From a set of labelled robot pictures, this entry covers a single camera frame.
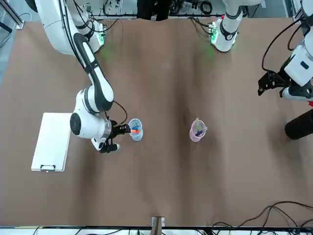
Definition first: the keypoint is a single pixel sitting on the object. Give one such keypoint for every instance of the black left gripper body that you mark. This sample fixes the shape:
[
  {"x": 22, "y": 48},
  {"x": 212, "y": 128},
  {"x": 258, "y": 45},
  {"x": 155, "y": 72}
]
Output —
[{"x": 305, "y": 91}]

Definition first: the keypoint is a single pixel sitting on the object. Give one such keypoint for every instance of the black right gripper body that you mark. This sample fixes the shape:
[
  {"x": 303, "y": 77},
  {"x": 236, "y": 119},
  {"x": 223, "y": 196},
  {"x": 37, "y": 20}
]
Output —
[{"x": 115, "y": 129}]

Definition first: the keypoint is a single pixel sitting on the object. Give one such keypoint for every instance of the orange pencil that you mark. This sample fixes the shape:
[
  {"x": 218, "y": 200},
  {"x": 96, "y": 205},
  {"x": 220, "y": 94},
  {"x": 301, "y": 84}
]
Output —
[{"x": 136, "y": 131}]

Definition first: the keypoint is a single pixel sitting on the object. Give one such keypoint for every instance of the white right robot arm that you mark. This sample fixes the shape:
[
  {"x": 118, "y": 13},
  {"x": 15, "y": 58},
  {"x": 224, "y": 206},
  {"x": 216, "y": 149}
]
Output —
[{"x": 93, "y": 127}]

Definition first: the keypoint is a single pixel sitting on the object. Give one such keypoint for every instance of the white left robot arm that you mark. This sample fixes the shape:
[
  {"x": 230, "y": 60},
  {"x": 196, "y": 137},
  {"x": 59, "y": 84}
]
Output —
[{"x": 228, "y": 31}]

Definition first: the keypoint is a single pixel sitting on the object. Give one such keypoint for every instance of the blue translucent plastic cup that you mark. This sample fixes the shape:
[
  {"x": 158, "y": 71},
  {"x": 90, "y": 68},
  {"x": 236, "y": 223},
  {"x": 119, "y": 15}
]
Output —
[{"x": 137, "y": 137}]

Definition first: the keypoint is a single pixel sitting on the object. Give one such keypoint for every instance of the white clipboard with black clip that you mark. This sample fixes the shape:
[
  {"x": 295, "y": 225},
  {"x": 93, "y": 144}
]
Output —
[{"x": 52, "y": 142}]

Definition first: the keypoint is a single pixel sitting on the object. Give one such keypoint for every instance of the pink translucent plastic cup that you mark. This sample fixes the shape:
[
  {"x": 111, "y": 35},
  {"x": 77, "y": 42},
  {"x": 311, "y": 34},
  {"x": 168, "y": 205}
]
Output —
[{"x": 195, "y": 139}]

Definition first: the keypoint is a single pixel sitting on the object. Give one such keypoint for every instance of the green pen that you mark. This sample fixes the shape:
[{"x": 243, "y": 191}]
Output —
[{"x": 198, "y": 127}]

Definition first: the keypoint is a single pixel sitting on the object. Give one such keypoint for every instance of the dark purple pen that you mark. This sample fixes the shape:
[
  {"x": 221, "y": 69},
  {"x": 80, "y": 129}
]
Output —
[{"x": 200, "y": 133}]

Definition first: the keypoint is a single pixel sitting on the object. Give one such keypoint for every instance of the red rose bouquet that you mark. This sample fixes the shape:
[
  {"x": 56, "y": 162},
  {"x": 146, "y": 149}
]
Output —
[{"x": 310, "y": 102}]

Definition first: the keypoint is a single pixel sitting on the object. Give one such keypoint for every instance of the black cylindrical vase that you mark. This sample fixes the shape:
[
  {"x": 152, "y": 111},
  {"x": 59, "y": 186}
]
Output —
[{"x": 300, "y": 127}]

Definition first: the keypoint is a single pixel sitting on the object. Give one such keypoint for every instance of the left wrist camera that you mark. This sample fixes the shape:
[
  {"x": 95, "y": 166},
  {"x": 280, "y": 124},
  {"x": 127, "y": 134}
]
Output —
[{"x": 287, "y": 94}]

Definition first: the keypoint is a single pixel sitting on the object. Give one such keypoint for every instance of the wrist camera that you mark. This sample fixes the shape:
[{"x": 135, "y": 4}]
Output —
[
  {"x": 287, "y": 94},
  {"x": 111, "y": 147}
]

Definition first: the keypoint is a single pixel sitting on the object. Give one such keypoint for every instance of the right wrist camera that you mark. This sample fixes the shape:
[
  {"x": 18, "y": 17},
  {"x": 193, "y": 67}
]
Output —
[{"x": 111, "y": 147}]

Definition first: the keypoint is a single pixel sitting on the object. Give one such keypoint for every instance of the aluminium frame profile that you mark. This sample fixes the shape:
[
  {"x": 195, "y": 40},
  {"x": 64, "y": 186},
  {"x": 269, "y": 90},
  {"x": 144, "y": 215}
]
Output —
[
  {"x": 17, "y": 20},
  {"x": 297, "y": 11}
]

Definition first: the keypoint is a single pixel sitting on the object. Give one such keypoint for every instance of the aluminium post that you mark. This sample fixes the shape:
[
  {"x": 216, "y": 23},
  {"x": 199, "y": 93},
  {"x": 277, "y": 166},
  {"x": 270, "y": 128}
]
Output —
[{"x": 157, "y": 225}]

